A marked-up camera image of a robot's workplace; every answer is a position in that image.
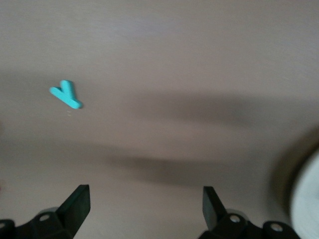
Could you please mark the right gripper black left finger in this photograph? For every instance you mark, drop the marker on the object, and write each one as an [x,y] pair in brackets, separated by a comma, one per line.
[74,209]

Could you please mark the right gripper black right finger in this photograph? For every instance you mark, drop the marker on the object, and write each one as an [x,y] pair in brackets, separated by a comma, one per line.
[214,211]

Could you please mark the teal letter y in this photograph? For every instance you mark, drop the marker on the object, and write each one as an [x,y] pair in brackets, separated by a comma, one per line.
[66,95]

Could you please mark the beige brown plate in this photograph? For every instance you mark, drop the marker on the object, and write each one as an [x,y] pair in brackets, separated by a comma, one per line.
[309,199]

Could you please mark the brown paper table cover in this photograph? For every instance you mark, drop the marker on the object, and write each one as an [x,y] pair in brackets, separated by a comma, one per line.
[174,62]

